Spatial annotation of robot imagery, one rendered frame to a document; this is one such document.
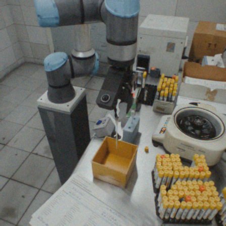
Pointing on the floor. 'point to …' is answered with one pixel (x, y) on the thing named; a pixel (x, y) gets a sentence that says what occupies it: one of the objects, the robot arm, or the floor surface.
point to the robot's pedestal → (66, 135)
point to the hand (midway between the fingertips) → (117, 119)
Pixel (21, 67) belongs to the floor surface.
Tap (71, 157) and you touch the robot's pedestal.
